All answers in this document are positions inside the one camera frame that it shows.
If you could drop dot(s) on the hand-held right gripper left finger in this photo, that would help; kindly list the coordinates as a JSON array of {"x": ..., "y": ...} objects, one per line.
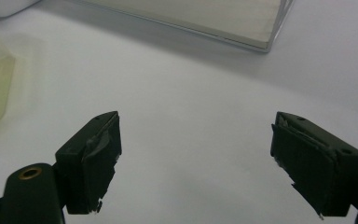
[{"x": 74, "y": 174}]

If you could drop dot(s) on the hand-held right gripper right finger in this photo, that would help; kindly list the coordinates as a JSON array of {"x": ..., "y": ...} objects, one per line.
[{"x": 310, "y": 168}]

